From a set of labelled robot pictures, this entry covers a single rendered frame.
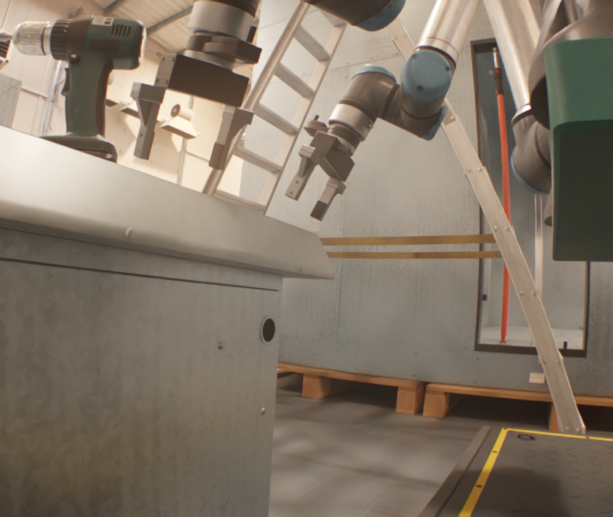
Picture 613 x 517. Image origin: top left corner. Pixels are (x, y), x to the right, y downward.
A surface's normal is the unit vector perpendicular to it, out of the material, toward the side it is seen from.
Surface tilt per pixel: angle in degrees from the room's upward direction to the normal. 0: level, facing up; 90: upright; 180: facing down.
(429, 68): 94
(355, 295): 90
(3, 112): 90
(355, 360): 90
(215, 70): 113
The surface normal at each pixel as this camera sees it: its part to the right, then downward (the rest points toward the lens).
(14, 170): 0.83, -0.36
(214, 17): -0.01, 0.30
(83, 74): 0.22, -0.02
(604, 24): -0.85, -0.10
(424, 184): -0.53, -0.09
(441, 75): -0.18, 0.00
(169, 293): 0.88, 0.03
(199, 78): 0.68, 0.40
